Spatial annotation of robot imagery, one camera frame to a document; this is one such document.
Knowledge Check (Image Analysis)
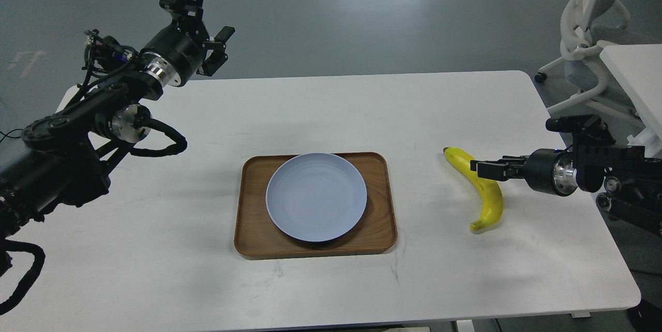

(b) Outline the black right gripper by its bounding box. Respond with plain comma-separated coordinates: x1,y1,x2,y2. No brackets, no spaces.
470,148,577,196

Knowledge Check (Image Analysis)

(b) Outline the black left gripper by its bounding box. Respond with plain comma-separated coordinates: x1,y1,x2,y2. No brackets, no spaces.
140,0,235,87

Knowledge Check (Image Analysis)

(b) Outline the light blue plate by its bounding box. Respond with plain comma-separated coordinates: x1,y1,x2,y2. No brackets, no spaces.
265,153,367,243

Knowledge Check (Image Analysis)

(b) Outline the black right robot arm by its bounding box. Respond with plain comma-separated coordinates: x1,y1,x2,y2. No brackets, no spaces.
470,115,661,236

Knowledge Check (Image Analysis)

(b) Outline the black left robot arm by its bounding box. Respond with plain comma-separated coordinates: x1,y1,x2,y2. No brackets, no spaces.
2,0,235,251

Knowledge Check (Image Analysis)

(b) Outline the yellow banana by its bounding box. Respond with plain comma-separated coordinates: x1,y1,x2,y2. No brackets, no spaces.
443,147,504,234

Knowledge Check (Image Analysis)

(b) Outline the white side table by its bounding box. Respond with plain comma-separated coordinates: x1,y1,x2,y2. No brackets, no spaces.
599,44,661,139

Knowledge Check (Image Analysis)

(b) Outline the white office chair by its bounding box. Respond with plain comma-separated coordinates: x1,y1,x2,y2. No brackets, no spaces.
534,0,660,118

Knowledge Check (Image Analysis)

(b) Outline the brown wooden tray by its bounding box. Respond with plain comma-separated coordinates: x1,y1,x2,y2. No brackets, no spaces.
234,152,399,260

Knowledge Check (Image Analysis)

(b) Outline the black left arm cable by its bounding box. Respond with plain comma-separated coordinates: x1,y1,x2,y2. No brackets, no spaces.
127,117,188,158

